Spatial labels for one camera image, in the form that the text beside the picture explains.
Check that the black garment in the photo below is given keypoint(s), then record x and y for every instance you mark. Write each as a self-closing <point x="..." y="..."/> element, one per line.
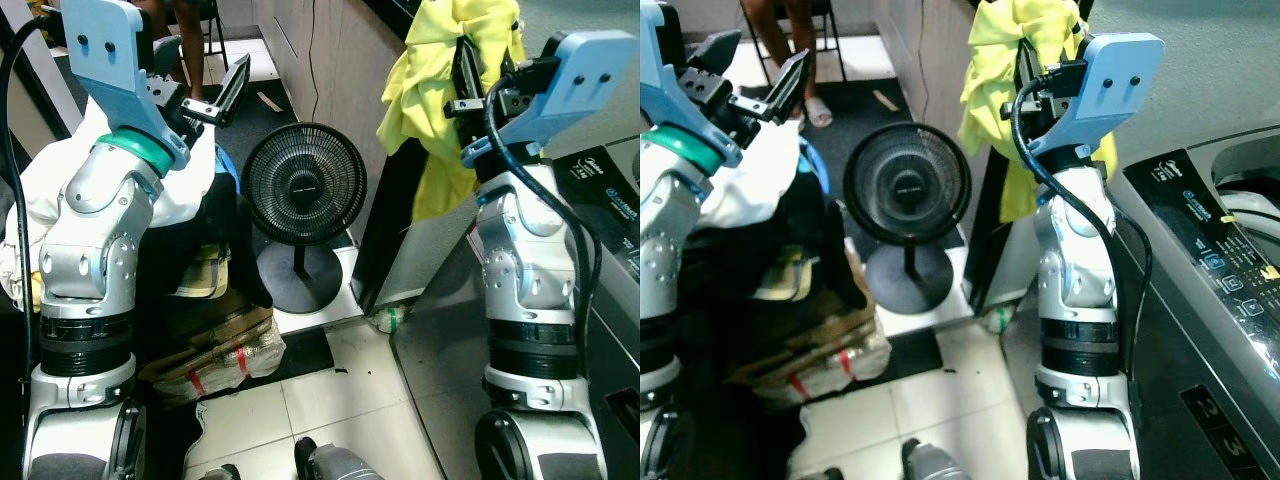
<point x="830" y="240"/>
<point x="240" y="240"/>

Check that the wooden cabinet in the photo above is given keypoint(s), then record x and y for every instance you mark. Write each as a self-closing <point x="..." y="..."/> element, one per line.
<point x="930" y="50"/>
<point x="340" y="70"/>

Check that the black chair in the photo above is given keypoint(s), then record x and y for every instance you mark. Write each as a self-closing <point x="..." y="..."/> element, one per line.
<point x="218" y="30"/>
<point x="835" y="25"/>

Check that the grey top-load washing machine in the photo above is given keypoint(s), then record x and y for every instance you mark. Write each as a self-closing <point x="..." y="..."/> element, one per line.
<point x="1200" y="300"/>
<point x="440" y="250"/>

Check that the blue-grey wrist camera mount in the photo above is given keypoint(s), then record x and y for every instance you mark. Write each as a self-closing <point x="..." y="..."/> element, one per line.
<point x="580" y="80"/>
<point x="665" y="90"/>
<point x="1115" y="85"/>
<point x="110" y="60"/>

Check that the yellow garment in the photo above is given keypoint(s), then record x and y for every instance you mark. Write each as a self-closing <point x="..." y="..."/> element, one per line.
<point x="425" y="90"/>
<point x="990" y="80"/>

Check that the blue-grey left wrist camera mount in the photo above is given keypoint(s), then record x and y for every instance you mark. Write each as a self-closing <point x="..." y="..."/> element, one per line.
<point x="110" y="60"/>
<point x="665" y="90"/>

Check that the robot right leg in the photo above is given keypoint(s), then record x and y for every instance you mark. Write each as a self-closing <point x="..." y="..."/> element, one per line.
<point x="340" y="462"/>
<point x="938" y="462"/>

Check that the yellow plaid cloth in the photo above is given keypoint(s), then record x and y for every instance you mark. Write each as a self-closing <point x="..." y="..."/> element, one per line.
<point x="790" y="282"/>
<point x="208" y="275"/>

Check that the black round floor fan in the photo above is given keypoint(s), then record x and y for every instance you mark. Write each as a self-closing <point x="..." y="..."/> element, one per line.
<point x="305" y="185"/>
<point x="908" y="185"/>

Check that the blue plastic basket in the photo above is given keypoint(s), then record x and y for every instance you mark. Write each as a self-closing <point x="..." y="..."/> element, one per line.
<point x="818" y="165"/>
<point x="229" y="170"/>

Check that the clear bottle green label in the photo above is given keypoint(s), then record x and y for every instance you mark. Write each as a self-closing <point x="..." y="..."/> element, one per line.
<point x="390" y="320"/>
<point x="1003" y="320"/>

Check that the white sandal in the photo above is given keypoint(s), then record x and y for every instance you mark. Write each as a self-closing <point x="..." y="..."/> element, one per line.
<point x="820" y="113"/>

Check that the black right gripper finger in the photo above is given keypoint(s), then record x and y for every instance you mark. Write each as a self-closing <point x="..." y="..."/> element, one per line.
<point x="481" y="72"/>
<point x="1024" y="65"/>
<point x="462" y="70"/>
<point x="1040" y="65"/>

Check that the white garment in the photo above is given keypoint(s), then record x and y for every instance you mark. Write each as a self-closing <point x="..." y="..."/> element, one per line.
<point x="765" y="190"/>
<point x="192" y="195"/>

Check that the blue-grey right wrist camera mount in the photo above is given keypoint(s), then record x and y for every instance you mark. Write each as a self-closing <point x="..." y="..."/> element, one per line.
<point x="580" y="80"/>
<point x="1115" y="85"/>

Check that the robot left leg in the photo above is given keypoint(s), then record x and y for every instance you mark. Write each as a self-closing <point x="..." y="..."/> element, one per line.
<point x="820" y="473"/>
<point x="222" y="472"/>

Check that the person with bare legs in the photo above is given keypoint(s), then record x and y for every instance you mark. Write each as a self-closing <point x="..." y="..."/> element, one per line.
<point x="805" y="50"/>
<point x="190" y="50"/>

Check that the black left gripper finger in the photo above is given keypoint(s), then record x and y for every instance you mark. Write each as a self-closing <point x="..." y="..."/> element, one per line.
<point x="715" y="55"/>
<point x="165" y="55"/>
<point x="785" y="85"/>
<point x="225" y="90"/>

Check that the wrapped cardboard bundle red tape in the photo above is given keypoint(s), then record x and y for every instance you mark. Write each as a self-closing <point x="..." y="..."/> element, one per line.
<point x="830" y="355"/>
<point x="225" y="355"/>

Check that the robot leg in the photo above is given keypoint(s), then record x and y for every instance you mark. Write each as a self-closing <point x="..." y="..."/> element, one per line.
<point x="938" y="462"/>
<point x="820" y="473"/>
<point x="222" y="472"/>
<point x="340" y="462"/>

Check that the small wooden strip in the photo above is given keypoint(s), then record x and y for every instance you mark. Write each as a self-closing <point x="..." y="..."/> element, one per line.
<point x="270" y="102"/>
<point x="885" y="100"/>

